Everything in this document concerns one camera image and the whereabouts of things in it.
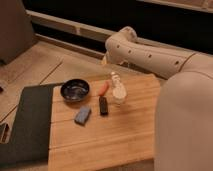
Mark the dark green mat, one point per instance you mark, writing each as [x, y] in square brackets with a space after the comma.
[29, 141]

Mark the orange carrot toy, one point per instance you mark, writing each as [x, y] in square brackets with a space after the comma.
[104, 89]

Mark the dark object at left edge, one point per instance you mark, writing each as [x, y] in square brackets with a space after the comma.
[4, 128]

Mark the dark blue bowl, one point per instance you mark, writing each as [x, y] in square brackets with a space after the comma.
[75, 90]

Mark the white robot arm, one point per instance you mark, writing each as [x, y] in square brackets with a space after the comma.
[184, 111]

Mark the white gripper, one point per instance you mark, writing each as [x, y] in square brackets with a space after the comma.
[115, 78]

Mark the black rectangular block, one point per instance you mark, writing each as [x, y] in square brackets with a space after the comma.
[103, 105]

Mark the wooden board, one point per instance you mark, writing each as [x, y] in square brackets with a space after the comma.
[125, 135]

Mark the blue sponge block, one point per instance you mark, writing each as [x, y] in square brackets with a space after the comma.
[82, 115]

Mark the brown sofa corner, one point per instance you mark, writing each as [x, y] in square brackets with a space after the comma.
[16, 32]

